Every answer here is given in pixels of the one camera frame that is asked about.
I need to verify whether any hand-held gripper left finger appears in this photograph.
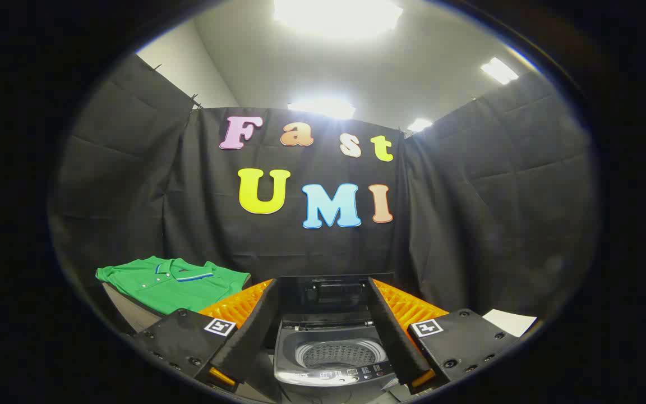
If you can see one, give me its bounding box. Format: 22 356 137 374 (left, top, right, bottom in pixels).
132 279 282 393

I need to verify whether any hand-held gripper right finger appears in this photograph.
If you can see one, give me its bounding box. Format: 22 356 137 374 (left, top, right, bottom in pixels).
368 277 520 393

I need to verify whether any grey washing machine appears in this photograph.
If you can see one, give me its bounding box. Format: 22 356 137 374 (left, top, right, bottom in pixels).
274 319 399 388

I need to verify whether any dark washing machine lid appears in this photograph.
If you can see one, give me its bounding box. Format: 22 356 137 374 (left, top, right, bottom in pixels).
277 273 395 329

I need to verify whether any green polo shirt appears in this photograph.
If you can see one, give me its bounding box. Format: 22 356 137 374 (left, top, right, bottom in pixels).
96 256 252 316

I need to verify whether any black backdrop cloth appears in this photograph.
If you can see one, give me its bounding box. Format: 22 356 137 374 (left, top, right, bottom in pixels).
48 53 598 337

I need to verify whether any white sheet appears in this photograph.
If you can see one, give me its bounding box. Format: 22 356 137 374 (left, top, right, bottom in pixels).
483 309 538 337

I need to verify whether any grey box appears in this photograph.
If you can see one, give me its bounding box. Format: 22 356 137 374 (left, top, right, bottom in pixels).
101 281 162 333

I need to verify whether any large ceiling light panel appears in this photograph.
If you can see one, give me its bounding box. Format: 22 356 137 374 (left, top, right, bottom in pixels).
273 0 404 39

